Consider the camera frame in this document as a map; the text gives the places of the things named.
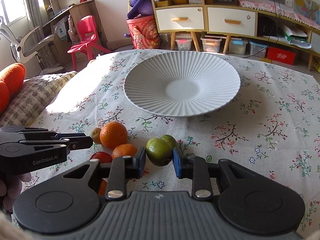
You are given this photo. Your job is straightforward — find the large orange mandarin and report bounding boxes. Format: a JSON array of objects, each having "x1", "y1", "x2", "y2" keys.
[{"x1": 99, "y1": 121, "x2": 127, "y2": 150}]

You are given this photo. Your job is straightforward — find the person's left hand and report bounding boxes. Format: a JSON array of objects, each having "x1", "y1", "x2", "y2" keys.
[{"x1": 1, "y1": 172, "x2": 31, "y2": 212}]

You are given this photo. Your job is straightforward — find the purple plastic toy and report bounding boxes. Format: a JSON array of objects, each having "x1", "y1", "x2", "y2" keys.
[{"x1": 127, "y1": 0, "x2": 153, "y2": 20}]

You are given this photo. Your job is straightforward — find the green fruit front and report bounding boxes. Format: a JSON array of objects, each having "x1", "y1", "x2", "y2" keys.
[{"x1": 145, "y1": 138, "x2": 173, "y2": 166}]

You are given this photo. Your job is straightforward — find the orange tomato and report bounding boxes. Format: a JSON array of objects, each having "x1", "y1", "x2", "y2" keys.
[{"x1": 98, "y1": 179, "x2": 107, "y2": 196}]

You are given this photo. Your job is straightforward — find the red box under shelf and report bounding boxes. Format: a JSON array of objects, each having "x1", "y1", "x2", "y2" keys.
[{"x1": 267, "y1": 47, "x2": 296, "y2": 65}]

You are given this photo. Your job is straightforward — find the small tan longan upper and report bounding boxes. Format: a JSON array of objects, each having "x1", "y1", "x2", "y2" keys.
[{"x1": 90, "y1": 127, "x2": 101, "y2": 145}]

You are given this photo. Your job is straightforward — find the orange plush toy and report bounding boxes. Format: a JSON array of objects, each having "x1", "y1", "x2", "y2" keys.
[{"x1": 1, "y1": 63, "x2": 26, "y2": 114}]

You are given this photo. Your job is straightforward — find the red printed bucket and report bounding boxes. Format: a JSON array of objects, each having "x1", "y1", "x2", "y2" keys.
[{"x1": 126, "y1": 15, "x2": 161, "y2": 49}]

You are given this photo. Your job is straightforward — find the wooden desk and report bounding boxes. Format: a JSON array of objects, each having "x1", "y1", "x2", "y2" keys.
[{"x1": 42, "y1": 0, "x2": 107, "y2": 65}]

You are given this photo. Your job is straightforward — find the white office chair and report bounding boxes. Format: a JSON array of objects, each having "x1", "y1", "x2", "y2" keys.
[{"x1": 0, "y1": 16, "x2": 65, "y2": 75}]

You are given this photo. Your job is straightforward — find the green fruit rear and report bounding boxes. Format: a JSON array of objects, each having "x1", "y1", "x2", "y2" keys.
[{"x1": 161, "y1": 134, "x2": 179, "y2": 149}]

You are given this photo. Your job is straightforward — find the long low tv shelf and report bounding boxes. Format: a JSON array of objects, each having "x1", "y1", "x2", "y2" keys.
[{"x1": 239, "y1": 0, "x2": 319, "y2": 70}]

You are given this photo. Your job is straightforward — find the green fruit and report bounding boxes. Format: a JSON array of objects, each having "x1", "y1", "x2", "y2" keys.
[
  {"x1": 145, "y1": 138, "x2": 173, "y2": 166},
  {"x1": 161, "y1": 134, "x2": 179, "y2": 149}
]

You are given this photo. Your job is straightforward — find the clear storage bin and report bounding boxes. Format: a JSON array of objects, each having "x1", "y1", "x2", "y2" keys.
[{"x1": 201, "y1": 35, "x2": 222, "y2": 53}]

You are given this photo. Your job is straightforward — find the white ribbed ceramic plate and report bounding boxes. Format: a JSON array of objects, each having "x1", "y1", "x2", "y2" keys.
[{"x1": 124, "y1": 51, "x2": 241, "y2": 117}]

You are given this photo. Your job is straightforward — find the red tomato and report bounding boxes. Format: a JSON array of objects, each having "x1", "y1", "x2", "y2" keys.
[{"x1": 90, "y1": 151, "x2": 113, "y2": 164}]

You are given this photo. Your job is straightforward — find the woven beige cushion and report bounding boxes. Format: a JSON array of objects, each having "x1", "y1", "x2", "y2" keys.
[{"x1": 1, "y1": 71, "x2": 77, "y2": 127}]

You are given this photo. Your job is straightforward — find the red plastic chair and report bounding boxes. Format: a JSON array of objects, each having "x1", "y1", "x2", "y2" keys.
[{"x1": 67, "y1": 15, "x2": 112, "y2": 71}]

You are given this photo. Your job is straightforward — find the small orange mandarin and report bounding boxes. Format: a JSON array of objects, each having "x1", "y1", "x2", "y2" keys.
[{"x1": 111, "y1": 144, "x2": 138, "y2": 159}]

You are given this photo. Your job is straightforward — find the white yellow drawer cabinet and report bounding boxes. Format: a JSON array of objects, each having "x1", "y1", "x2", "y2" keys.
[{"x1": 151, "y1": 0, "x2": 258, "y2": 53}]

